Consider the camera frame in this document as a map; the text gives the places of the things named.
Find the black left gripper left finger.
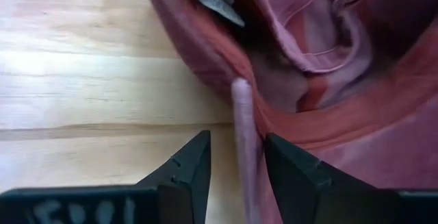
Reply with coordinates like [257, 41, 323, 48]
[136, 129, 212, 224]

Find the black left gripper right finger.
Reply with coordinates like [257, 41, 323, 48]
[264, 132, 400, 224]

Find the maroon baseball cap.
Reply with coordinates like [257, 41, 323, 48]
[142, 0, 438, 224]

